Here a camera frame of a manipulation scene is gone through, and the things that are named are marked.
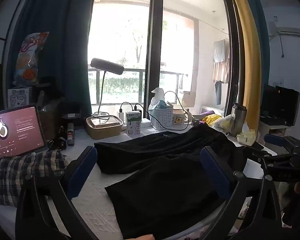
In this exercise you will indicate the yellow plastic bag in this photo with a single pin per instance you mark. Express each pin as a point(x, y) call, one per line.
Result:
point(215, 120)

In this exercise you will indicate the hanging laundry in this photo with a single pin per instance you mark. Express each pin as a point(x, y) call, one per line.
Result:
point(221, 60)

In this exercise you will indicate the pale yellow tissue pack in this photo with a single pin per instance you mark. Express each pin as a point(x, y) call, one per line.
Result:
point(246, 135)

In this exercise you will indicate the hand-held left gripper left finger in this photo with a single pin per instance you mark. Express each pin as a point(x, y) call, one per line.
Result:
point(81, 172)

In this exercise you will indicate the beige lidded container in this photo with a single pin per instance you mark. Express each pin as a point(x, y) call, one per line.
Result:
point(103, 128)

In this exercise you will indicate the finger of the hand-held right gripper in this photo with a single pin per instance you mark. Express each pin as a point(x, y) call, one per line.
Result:
point(275, 140)
point(265, 155)

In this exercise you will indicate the stainless steel tumbler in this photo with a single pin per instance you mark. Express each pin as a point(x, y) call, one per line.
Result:
point(237, 120)

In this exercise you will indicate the black gooseneck desk lamp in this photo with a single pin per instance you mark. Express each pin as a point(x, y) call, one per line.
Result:
point(107, 66)

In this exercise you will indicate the white plastic bag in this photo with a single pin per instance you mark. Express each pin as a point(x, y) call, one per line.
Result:
point(157, 96)

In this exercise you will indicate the green and white milk carton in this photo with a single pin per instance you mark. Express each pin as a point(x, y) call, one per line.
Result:
point(133, 123)

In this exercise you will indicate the black balcony railing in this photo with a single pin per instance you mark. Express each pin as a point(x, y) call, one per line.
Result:
point(130, 71)

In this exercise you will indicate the plaid cloth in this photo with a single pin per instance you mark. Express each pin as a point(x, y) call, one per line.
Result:
point(27, 170)

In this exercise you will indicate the blue packet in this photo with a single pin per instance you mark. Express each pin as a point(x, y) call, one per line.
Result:
point(163, 104)

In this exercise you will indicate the white air conditioner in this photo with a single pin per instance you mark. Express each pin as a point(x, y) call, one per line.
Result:
point(290, 28)

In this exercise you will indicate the white plastic basket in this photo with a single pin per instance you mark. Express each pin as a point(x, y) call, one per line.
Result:
point(162, 118)

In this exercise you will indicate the tablet with pink screen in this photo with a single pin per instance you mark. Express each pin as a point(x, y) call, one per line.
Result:
point(16, 130)

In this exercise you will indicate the colourful snack bag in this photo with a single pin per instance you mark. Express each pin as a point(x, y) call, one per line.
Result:
point(27, 60)

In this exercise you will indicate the dark teal curtain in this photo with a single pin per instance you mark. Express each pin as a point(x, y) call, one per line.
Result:
point(60, 42)

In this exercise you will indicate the white box with bear print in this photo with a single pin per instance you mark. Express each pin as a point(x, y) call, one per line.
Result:
point(18, 97)

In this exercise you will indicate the black pants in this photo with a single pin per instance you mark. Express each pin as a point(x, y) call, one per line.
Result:
point(165, 192)

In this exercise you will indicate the yellow curtain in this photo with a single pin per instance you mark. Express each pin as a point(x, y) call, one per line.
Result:
point(247, 42)

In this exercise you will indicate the white charger block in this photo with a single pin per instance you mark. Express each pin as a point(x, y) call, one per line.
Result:
point(122, 115)

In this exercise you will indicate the black round tin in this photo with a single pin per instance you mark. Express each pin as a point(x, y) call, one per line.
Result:
point(71, 116)

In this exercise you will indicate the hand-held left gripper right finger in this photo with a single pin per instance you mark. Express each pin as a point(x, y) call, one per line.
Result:
point(215, 172)

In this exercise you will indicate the small dark bottle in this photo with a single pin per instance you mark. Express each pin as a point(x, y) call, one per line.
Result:
point(70, 135)

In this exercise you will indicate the purple cloth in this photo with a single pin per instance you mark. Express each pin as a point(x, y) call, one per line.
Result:
point(207, 113)

